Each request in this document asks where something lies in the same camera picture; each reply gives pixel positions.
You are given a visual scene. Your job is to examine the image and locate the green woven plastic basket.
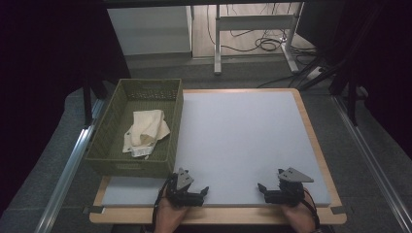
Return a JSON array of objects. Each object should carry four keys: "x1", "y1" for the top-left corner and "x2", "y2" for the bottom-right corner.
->
[{"x1": 85, "y1": 78, "x2": 185, "y2": 179}]

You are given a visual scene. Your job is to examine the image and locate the grey foam mat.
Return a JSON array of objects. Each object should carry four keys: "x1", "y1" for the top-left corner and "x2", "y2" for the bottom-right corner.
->
[{"x1": 101, "y1": 90, "x2": 332, "y2": 208}]

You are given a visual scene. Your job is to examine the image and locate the black metal stand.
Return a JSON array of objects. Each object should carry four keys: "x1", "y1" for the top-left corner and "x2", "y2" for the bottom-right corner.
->
[
  {"x1": 82, "y1": 74, "x2": 108, "y2": 127},
  {"x1": 299, "y1": 57, "x2": 361, "y2": 127}
]

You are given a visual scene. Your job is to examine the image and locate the cream cloth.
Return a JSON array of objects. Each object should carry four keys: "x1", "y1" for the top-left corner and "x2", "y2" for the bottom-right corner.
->
[{"x1": 121, "y1": 109, "x2": 171, "y2": 159}]

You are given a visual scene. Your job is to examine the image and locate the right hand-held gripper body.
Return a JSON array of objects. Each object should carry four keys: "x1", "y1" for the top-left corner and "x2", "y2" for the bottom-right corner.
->
[{"x1": 277, "y1": 167, "x2": 315, "y2": 207}]

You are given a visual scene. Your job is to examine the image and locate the aluminium rail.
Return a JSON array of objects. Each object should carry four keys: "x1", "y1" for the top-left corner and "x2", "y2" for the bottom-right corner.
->
[
  {"x1": 33, "y1": 98, "x2": 105, "y2": 233},
  {"x1": 331, "y1": 95, "x2": 412, "y2": 233}
]

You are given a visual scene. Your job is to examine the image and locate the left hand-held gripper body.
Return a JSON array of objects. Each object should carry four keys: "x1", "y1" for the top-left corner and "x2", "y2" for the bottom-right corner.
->
[{"x1": 166, "y1": 167, "x2": 195, "y2": 208}]

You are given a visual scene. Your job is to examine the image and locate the person's left hand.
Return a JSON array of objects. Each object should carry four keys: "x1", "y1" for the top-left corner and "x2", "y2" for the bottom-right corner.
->
[{"x1": 154, "y1": 193, "x2": 190, "y2": 233}]

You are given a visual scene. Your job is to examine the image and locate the black floor cables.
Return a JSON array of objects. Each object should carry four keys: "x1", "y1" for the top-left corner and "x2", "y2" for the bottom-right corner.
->
[{"x1": 207, "y1": 3, "x2": 320, "y2": 89}]

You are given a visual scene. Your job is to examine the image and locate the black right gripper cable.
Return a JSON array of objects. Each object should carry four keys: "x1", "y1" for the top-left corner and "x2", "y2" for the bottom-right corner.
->
[{"x1": 302, "y1": 188, "x2": 322, "y2": 227}]

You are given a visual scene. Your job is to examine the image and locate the white power strip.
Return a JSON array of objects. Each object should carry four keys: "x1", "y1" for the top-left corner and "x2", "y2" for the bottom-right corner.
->
[{"x1": 305, "y1": 66, "x2": 325, "y2": 81}]

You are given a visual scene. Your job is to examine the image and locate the dark curtain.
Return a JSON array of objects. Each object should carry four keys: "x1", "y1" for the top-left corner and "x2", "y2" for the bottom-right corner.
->
[
  {"x1": 0, "y1": 0, "x2": 130, "y2": 215},
  {"x1": 339, "y1": 0, "x2": 412, "y2": 159}
]

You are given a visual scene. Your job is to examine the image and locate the white desk frame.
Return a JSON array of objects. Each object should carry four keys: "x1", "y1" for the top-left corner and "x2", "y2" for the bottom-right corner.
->
[{"x1": 213, "y1": 2, "x2": 304, "y2": 76}]

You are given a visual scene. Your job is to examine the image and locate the white cabinet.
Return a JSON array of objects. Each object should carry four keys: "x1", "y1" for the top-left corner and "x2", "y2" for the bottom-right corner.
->
[{"x1": 106, "y1": 5, "x2": 192, "y2": 56}]

